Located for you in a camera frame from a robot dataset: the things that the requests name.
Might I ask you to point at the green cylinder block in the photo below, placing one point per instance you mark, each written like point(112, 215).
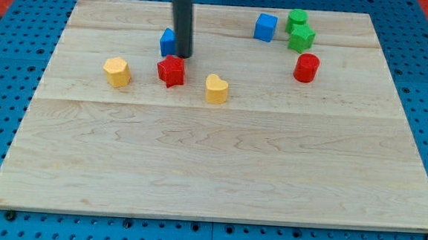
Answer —
point(296, 17)

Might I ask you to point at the blue cube block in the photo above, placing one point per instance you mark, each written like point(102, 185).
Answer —
point(265, 27)

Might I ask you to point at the yellow hexagon block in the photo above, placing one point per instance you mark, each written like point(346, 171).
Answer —
point(117, 72)

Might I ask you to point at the light wooden board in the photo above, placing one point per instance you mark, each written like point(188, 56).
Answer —
point(336, 152)

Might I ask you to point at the green star block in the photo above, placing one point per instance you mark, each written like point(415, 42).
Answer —
point(301, 38)

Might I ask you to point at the red cylinder block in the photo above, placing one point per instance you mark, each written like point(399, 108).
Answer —
point(306, 67)

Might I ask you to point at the red star block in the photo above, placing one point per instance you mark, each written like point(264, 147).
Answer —
point(171, 70)

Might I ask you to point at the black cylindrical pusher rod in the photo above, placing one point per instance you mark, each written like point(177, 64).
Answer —
point(183, 25)

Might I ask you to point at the yellow heart block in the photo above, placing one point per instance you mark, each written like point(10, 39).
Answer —
point(216, 89)

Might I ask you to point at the blue triangle block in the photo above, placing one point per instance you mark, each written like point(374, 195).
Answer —
point(167, 42)

